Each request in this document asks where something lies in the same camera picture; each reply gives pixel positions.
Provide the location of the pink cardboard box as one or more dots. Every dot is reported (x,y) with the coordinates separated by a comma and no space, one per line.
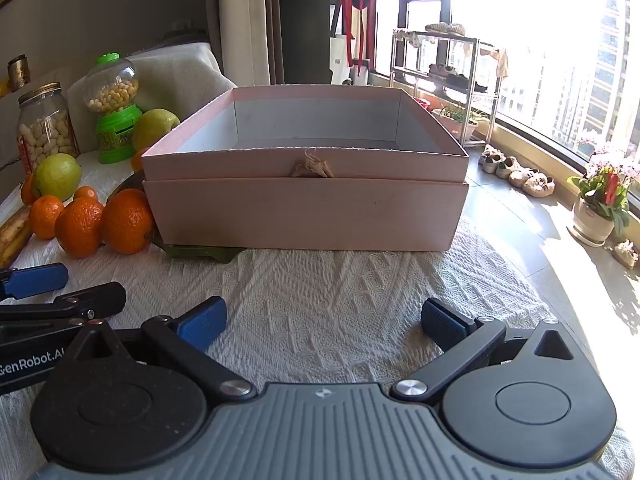
(310,210)

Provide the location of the white shoe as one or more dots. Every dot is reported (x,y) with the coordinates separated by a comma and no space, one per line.
(490,159)
(507,167)

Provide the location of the glass jar of peanuts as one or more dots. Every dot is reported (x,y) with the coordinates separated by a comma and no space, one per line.
(46,132)

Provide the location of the white cloth on rack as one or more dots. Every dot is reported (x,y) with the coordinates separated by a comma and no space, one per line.
(407,37)

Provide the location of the dark shoe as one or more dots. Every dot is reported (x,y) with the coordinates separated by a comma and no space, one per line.
(467,82)

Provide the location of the metal shoe rack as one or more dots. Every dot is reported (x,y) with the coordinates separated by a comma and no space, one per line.
(472,60)

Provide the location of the green plant planter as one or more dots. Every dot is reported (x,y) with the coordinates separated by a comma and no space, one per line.
(457,117)

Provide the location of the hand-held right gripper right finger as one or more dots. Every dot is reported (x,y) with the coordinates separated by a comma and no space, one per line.
(442,322)

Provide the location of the large orange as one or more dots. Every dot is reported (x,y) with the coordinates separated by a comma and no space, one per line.
(79,229)
(127,221)

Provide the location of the red bowl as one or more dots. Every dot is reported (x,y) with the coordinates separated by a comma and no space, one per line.
(422,104)

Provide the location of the potted pink flower plant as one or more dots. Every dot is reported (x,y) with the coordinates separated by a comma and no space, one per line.
(597,210)

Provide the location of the brass cup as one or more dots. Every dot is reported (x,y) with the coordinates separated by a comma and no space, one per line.
(19,72)

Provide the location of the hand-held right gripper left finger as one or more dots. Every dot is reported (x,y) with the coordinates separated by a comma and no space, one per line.
(202,324)

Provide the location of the beige hanging cloth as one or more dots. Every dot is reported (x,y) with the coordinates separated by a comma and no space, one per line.
(501,62)

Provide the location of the beige patterned shoe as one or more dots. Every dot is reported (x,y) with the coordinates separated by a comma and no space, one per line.
(525,177)
(539,186)

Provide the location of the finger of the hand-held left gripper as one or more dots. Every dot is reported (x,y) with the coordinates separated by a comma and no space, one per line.
(95,296)
(35,280)

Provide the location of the green candy dispenser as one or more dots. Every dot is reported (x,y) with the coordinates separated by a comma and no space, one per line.
(114,110)

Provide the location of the brown shoe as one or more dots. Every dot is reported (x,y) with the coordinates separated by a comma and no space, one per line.
(442,70)

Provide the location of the beige slipper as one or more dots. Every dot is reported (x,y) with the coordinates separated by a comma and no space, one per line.
(436,29)
(456,29)

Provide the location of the dark green rounded object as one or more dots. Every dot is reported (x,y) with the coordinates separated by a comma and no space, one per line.
(200,254)

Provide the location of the white cloth-covered cushion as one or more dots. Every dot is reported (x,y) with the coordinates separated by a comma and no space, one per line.
(180,80)

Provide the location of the white appliance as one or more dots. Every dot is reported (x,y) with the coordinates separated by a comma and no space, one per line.
(342,62)

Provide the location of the white woven tablecloth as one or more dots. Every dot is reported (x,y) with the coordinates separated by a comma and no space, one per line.
(325,290)

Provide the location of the beige curtain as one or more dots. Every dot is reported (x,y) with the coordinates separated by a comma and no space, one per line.
(265,20)

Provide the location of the yellow-green pear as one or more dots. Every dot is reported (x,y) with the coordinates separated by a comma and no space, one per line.
(156,127)

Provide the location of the overripe brown banana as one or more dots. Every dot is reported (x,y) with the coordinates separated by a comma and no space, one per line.
(12,240)

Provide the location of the small orange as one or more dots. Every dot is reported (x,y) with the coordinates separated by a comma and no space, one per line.
(137,161)
(86,192)

